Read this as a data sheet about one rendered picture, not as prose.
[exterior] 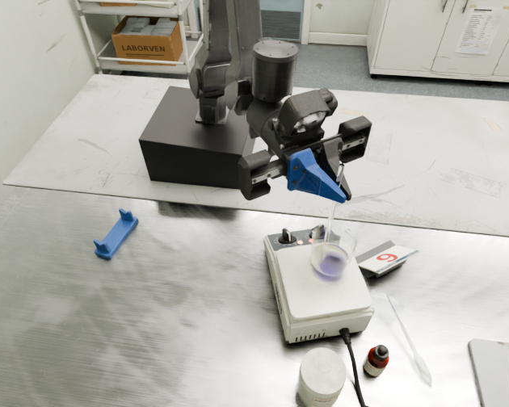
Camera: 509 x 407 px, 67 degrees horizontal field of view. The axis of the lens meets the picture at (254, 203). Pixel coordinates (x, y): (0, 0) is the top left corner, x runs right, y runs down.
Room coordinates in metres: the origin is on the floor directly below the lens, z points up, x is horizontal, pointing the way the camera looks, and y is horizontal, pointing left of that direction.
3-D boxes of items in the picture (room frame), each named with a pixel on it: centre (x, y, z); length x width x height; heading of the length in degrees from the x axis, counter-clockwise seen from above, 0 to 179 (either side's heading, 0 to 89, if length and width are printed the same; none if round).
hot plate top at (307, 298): (0.30, -0.10, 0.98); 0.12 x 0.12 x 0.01; 9
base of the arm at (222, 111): (0.70, 0.08, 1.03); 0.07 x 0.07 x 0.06; 82
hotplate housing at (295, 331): (0.33, -0.10, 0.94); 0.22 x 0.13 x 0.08; 9
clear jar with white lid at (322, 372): (0.17, -0.08, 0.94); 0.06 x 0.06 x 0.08
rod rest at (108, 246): (0.45, 0.26, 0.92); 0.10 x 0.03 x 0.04; 159
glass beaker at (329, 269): (0.31, -0.11, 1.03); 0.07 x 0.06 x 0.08; 24
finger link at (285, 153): (0.37, -0.08, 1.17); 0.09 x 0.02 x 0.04; 117
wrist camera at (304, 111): (0.40, -0.06, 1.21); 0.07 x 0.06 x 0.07; 115
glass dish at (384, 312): (0.30, -0.21, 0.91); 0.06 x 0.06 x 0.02
